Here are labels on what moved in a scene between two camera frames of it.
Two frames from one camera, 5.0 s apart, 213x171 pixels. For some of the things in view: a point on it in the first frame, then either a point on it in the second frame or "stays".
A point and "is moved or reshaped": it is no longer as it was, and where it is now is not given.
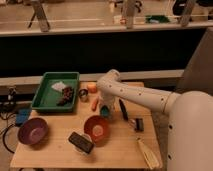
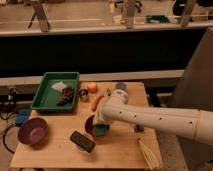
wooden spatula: x=149 y=154 stays
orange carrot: x=96 y=101 stays
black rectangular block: x=81 y=142 stays
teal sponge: x=104 y=110 is moved or reshaped
